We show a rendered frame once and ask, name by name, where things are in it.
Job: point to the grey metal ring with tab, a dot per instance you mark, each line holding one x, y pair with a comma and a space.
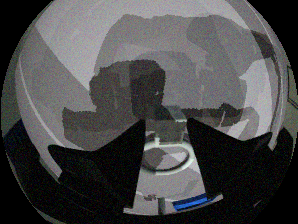
169, 131

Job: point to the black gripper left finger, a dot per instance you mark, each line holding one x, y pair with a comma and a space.
115, 166

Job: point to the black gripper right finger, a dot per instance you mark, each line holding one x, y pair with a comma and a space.
221, 157

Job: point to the blue tray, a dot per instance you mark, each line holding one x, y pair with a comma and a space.
191, 202

